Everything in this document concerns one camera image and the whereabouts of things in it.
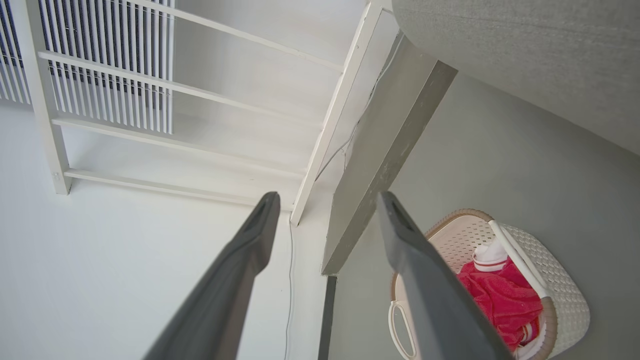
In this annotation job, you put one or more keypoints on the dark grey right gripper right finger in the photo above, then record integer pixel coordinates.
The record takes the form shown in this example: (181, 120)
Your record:
(430, 300)

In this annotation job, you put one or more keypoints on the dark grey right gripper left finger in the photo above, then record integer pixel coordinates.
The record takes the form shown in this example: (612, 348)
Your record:
(225, 290)

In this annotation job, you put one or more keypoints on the cream perforated plastic laundry basket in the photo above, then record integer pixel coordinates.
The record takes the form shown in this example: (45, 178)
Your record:
(550, 265)

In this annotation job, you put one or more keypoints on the red garment with white stripes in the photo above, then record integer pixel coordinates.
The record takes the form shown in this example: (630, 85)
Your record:
(505, 300)

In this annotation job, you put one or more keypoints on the black baseboard strip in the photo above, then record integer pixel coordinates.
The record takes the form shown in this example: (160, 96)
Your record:
(327, 320)

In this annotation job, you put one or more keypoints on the white metal railing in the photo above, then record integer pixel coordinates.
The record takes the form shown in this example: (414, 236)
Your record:
(45, 110)

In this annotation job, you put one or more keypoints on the grey fabric sofa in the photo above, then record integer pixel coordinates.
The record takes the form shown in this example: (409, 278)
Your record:
(525, 50)

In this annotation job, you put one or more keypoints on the white slatted vent grille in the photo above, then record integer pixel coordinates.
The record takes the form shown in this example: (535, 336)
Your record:
(110, 30)

